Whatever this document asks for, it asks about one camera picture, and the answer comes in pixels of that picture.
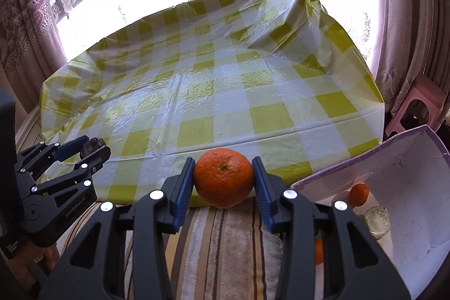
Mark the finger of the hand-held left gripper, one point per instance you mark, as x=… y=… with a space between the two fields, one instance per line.
x=96 y=156
x=72 y=147

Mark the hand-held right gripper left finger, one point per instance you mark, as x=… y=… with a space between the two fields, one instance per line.
x=184 y=191

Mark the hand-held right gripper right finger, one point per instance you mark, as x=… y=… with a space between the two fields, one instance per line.
x=262 y=192

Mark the orange mandarin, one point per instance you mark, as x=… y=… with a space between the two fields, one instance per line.
x=359 y=194
x=223 y=180

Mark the plastic-wrapped pale green fruit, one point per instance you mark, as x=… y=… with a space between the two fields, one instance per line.
x=376 y=222

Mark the purple and white cardboard box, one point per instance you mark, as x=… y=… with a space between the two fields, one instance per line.
x=404 y=163

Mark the person's left hand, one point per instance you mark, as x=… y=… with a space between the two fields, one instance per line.
x=51 y=256

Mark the white ornate cabinet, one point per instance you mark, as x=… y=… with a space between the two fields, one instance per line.
x=28 y=124

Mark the striped plush blanket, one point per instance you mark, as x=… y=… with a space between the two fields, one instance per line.
x=225 y=250

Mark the yellow checked plastic tablecloth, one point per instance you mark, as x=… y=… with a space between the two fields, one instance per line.
x=228 y=82

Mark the pink patterned curtain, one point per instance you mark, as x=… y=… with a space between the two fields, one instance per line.
x=21 y=22
x=404 y=22

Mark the pink plastic stool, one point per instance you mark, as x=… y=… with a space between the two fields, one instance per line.
x=415 y=103

